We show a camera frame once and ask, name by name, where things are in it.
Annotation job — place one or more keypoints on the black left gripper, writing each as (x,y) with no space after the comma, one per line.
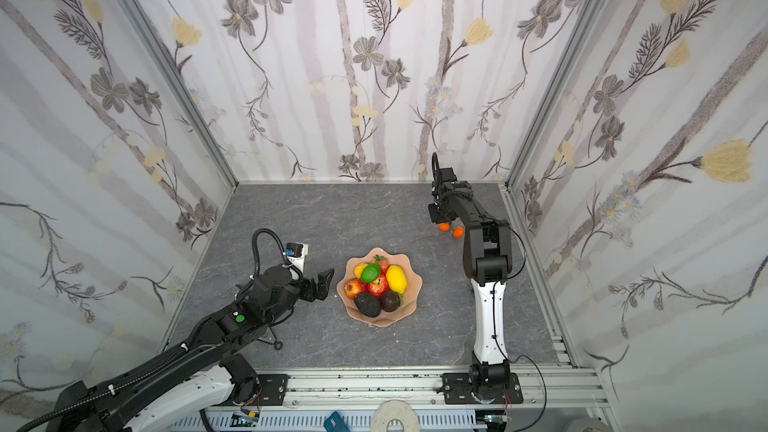
(311,287)

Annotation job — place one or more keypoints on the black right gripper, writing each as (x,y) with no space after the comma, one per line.
(441,207)

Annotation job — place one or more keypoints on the red yellow fake peach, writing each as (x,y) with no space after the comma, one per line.
(354,287)

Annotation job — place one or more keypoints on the yellow fake lemon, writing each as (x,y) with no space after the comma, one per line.
(359,268)
(397,279)

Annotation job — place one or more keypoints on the dark fake avocado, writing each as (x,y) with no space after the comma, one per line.
(368,305)

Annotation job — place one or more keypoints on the green fake lime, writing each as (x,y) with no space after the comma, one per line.
(370,273)

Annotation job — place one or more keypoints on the magenta fake dragon fruit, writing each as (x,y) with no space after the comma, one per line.
(378,286)

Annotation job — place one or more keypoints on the dark brown round fruit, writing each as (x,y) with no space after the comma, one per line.
(390,301)

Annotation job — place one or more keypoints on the pink scalloped fruit bowl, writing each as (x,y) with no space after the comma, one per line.
(409,300)

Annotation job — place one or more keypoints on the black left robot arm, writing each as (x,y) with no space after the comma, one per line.
(215,340)

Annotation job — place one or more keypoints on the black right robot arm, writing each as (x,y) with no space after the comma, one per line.
(487,260)

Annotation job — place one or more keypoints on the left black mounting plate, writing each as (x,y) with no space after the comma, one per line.
(268,390)

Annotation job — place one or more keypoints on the black mounting plate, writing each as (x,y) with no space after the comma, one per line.
(268,390)
(458,389)

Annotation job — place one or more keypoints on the white tape roll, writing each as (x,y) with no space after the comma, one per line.
(395,411)

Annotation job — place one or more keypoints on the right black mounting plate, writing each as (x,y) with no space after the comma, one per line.
(458,389)

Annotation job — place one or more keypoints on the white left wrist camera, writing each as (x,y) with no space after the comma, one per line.
(296,254)

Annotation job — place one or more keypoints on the blue tool handle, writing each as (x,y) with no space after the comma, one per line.
(335,423)

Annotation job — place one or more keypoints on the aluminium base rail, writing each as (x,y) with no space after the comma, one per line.
(556,397)

